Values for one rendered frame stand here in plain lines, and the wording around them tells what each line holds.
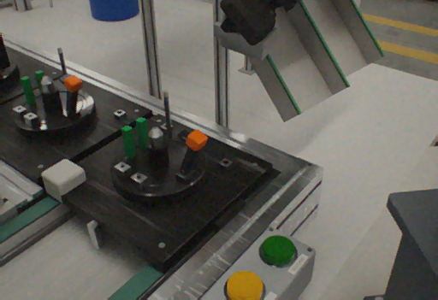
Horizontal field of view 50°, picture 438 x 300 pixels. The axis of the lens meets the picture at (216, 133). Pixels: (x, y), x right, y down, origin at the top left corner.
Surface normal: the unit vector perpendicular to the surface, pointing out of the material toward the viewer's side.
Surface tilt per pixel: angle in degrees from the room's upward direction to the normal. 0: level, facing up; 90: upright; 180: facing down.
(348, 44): 45
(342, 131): 0
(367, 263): 0
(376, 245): 0
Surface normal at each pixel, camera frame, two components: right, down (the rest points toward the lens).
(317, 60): -0.75, 0.39
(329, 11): 0.45, -0.29
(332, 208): -0.02, -0.82
